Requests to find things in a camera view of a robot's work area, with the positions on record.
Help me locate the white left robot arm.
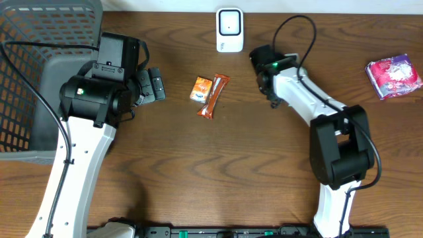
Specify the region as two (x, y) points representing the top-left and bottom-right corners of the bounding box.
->
(28, 61), (165, 237)

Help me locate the red orange snack bar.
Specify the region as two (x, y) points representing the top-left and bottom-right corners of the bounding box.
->
(197, 74), (231, 119)

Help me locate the grey plastic mesh basket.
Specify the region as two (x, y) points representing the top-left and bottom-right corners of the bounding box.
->
(1, 0), (103, 165)

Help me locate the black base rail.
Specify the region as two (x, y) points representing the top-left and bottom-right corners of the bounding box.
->
(138, 225), (391, 238)

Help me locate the white barcode scanner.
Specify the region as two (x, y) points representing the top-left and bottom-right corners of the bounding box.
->
(215, 7), (244, 53)

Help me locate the purple pink pad package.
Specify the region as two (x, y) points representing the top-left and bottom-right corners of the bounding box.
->
(365, 54), (422, 100)

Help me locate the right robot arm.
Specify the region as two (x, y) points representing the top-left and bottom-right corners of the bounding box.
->
(249, 45), (374, 237)

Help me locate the small orange packet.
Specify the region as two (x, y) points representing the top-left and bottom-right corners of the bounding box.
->
(190, 77), (213, 103)

